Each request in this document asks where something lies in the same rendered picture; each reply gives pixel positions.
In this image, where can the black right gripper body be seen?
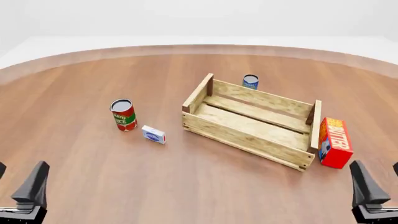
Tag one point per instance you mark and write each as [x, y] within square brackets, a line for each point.
[377, 214]

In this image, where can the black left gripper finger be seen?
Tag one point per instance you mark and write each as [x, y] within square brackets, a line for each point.
[34, 186]
[1, 168]

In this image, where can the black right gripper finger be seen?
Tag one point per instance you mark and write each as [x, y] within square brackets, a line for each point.
[367, 186]
[395, 168]

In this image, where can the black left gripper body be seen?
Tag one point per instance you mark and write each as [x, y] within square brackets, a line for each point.
[21, 215]

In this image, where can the red butter box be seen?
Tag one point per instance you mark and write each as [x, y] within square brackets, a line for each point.
[337, 143]

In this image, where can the wooden slat tray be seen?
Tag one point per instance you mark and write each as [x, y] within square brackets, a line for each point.
[248, 126]

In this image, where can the red tomato sauce tin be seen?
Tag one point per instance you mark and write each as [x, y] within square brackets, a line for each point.
[124, 116]

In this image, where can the small white blue box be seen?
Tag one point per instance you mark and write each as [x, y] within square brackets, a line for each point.
[154, 135]

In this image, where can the blue tin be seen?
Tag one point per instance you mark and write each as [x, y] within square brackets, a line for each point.
[250, 82]

